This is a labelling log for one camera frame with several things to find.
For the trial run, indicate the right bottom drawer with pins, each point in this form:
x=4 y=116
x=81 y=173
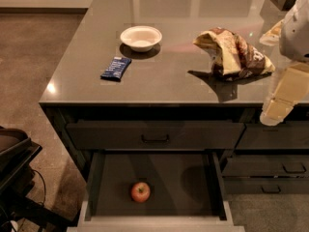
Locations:
x=267 y=186

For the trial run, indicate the red apple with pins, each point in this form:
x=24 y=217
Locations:
x=140 y=192

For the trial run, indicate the blue snack bar wrapper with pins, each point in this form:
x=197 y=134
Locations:
x=116 y=68

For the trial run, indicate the brown crumpled chip bag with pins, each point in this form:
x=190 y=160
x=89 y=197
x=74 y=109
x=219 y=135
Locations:
x=233 y=58

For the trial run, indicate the closed grey top drawer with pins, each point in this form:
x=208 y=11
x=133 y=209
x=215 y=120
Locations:
x=154 y=135

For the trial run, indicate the right top drawer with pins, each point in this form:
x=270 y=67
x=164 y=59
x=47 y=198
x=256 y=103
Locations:
x=291 y=135

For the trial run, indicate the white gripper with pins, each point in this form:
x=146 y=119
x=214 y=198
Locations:
x=295 y=38

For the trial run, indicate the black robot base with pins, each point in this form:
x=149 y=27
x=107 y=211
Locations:
x=17 y=150

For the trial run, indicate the grey counter cabinet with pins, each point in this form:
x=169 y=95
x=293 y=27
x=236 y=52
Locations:
x=173 y=82

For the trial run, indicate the right middle drawer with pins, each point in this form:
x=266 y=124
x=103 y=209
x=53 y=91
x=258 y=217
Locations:
x=265 y=166

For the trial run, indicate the white bowl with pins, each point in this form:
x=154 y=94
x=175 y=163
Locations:
x=141 y=38

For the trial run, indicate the open grey middle drawer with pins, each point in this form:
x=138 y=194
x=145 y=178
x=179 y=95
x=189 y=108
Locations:
x=187 y=194

